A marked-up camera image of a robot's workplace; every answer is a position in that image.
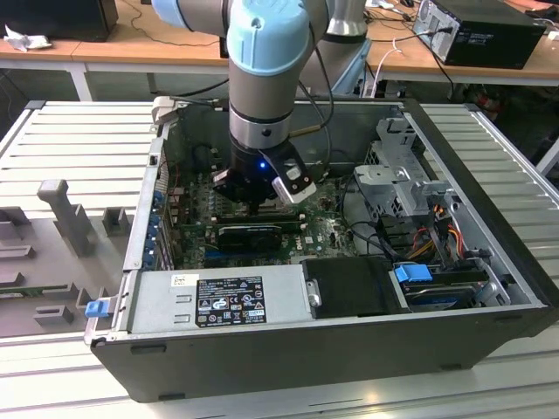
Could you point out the grey power supply with label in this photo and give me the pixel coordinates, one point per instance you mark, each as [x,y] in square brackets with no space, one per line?
[157,301]

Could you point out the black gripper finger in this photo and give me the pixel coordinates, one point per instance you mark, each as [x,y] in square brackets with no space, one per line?
[225,185]

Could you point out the green motherboard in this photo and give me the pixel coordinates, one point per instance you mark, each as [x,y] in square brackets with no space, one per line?
[323,235]

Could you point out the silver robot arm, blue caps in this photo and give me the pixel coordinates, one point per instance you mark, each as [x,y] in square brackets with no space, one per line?
[262,65]

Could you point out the long wooden desk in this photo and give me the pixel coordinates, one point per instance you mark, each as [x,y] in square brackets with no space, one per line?
[144,48]

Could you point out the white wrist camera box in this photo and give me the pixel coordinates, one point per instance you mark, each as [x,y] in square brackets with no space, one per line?
[297,187]

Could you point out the grey metal drive cage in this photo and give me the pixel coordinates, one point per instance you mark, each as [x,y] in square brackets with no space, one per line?
[388,183]

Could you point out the hard disk drive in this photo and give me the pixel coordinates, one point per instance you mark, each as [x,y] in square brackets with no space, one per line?
[441,297]

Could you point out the large black box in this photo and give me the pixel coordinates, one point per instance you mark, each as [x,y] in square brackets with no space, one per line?
[57,19]

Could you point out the blue disk carrier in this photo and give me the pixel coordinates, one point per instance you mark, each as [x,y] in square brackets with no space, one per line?
[410,277]

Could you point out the black desktop computer tower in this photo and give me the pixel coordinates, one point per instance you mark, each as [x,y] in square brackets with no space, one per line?
[489,39]

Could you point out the black open PC case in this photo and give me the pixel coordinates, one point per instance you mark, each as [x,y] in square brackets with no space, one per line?
[305,358]

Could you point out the black RAM stick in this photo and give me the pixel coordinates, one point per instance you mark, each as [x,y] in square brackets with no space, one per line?
[279,214]

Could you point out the pale blue teach pendant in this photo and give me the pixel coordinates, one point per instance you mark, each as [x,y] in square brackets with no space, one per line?
[356,70]

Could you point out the grey parts rack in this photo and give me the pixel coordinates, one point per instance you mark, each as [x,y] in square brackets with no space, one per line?
[52,257]

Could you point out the wooden desk with computer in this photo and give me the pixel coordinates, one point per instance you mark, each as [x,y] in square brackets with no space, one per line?
[406,61]

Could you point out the black plastic air shroud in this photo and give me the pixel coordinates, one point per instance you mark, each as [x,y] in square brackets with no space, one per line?
[349,286]

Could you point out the crumpled white paper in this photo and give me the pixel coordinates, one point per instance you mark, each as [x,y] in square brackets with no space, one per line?
[26,41]

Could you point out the blue case latch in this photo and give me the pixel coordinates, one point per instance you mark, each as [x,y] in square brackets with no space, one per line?
[96,309]

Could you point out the green circuit board strip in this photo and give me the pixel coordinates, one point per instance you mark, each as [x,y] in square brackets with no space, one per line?
[22,292]

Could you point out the black graphics card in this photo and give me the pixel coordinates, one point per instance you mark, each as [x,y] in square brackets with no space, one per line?
[249,238]

